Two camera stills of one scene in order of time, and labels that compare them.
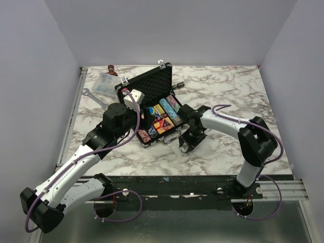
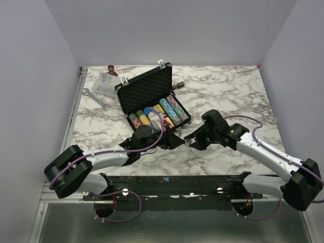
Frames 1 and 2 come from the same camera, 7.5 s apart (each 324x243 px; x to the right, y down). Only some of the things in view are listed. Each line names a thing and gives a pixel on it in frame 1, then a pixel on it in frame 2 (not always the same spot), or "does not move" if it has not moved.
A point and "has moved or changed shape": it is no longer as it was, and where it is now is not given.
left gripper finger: [149, 118] → [172, 141]
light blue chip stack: [169, 111] does not move
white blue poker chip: [184, 151] has moved or changed shape
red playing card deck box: [162, 125] does not move
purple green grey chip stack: [173, 103] does not move
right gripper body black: [192, 137] → [208, 135]
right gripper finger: [185, 110] → [197, 136]
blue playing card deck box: [158, 111] does not move
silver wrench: [87, 92] does not move
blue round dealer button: [151, 110] does not move
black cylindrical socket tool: [179, 85] does not move
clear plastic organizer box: [105, 84] does not move
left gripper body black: [131, 120] → [155, 137]
